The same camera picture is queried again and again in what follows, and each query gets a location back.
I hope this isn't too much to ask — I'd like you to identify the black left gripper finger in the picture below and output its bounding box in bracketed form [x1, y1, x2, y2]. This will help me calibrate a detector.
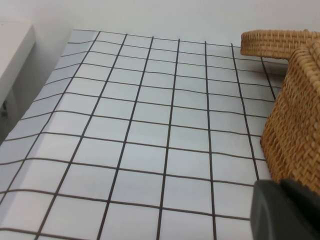
[250, 177, 320, 240]

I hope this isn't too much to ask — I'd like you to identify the woven rattan basket lid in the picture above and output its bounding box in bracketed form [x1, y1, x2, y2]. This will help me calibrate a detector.
[240, 28, 320, 61]

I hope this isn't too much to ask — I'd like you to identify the woven rattan basket body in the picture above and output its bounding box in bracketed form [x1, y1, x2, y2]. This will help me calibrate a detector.
[259, 41, 320, 191]

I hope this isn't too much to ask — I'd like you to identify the white grid-pattern tablecloth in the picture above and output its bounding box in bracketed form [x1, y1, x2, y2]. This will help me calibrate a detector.
[0, 29, 320, 240]

